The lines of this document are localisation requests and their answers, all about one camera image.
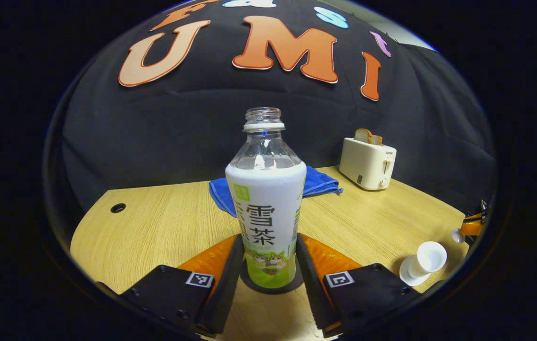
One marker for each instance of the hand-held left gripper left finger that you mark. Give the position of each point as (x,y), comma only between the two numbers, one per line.
(228,284)

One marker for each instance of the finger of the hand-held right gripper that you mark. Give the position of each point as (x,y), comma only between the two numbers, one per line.
(472,228)

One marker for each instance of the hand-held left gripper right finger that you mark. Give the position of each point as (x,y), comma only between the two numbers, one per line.
(310,289)

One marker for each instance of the white teacup lid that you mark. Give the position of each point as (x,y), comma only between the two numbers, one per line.
(457,235)

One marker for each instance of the dark round coaster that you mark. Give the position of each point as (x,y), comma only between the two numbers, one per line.
(273,290)

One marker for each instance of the white teacup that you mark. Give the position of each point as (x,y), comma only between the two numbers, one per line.
(429,258)

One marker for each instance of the white label water bottle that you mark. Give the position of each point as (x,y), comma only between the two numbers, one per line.
(268,208)

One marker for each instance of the white saucer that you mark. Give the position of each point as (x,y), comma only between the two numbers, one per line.
(408,277)

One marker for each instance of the blue towel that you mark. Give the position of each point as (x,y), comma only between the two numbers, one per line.
(320,182)

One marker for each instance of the cream toaster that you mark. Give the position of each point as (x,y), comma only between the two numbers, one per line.
(365,166)

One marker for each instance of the bread slice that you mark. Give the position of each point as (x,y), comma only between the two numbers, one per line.
(365,136)

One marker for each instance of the black backdrop cloth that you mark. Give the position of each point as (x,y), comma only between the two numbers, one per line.
(178,128)

